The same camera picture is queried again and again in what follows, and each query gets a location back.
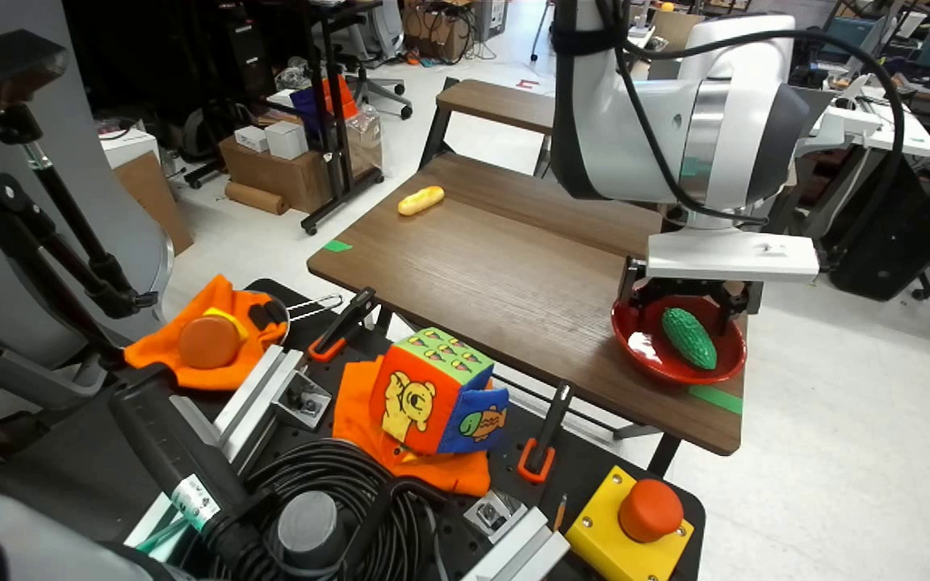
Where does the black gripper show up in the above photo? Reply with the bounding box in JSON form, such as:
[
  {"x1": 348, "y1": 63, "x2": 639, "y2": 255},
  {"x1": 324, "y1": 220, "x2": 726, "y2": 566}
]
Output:
[{"x1": 626, "y1": 276, "x2": 751, "y2": 317}]

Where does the green oval toy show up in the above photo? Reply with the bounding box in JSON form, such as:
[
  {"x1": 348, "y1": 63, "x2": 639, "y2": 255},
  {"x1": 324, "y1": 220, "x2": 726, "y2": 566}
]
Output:
[{"x1": 662, "y1": 305, "x2": 721, "y2": 371}]

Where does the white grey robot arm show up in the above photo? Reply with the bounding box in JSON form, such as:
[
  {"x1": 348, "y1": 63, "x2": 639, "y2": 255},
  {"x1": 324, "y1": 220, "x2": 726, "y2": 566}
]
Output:
[{"x1": 553, "y1": 0, "x2": 820, "y2": 305}]

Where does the red orange bowl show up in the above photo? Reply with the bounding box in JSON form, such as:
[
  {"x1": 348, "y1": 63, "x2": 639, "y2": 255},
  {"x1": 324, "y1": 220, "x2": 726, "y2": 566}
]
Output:
[{"x1": 609, "y1": 298, "x2": 745, "y2": 386}]

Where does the green tape near bowl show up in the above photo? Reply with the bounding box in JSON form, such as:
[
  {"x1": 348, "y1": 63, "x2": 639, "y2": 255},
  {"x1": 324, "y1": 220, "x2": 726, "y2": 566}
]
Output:
[{"x1": 688, "y1": 386, "x2": 744, "y2": 415}]

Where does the yellow box red button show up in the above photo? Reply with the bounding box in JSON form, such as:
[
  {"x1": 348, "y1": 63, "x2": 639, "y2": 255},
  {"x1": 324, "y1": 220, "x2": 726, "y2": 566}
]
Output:
[{"x1": 566, "y1": 466, "x2": 695, "y2": 581}]

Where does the colourful plush cube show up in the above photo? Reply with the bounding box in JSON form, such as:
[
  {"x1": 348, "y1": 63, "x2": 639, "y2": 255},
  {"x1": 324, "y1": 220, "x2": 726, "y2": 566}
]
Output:
[{"x1": 370, "y1": 327, "x2": 509, "y2": 455}]

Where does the yellow bread roll toy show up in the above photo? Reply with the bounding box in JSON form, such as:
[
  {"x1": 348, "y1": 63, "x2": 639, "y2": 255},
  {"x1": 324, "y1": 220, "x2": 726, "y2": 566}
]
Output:
[{"x1": 398, "y1": 185, "x2": 444, "y2": 217}]

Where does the raised wooden shelf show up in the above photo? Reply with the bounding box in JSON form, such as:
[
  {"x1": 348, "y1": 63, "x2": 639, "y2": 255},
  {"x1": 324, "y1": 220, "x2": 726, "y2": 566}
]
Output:
[{"x1": 436, "y1": 81, "x2": 555, "y2": 133}]

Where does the orange cloth under cube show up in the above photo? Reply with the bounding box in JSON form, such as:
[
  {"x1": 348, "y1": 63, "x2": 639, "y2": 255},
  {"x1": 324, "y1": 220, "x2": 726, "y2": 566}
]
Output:
[{"x1": 332, "y1": 359, "x2": 491, "y2": 496}]

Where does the green tape marker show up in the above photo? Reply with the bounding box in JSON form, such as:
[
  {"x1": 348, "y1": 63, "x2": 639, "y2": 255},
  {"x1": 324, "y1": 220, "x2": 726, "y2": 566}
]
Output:
[{"x1": 324, "y1": 240, "x2": 352, "y2": 255}]

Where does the cardboard box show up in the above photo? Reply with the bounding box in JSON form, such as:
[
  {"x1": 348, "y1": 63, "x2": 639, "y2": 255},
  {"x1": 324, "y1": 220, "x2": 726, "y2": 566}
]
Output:
[{"x1": 215, "y1": 102, "x2": 388, "y2": 217}]

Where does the orange cloth with ball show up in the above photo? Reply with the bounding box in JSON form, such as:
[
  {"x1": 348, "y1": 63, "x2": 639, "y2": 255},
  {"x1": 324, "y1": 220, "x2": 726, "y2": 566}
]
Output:
[{"x1": 124, "y1": 273, "x2": 292, "y2": 389}]

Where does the orange-handled black clamp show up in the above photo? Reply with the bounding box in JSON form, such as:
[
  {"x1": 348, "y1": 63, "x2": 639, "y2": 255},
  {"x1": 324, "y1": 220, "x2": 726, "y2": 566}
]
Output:
[{"x1": 306, "y1": 286, "x2": 375, "y2": 360}]

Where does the black coiled cable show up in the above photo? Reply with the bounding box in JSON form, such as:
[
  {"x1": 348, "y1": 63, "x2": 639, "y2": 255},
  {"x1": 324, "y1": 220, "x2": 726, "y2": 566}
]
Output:
[{"x1": 196, "y1": 435, "x2": 459, "y2": 581}]

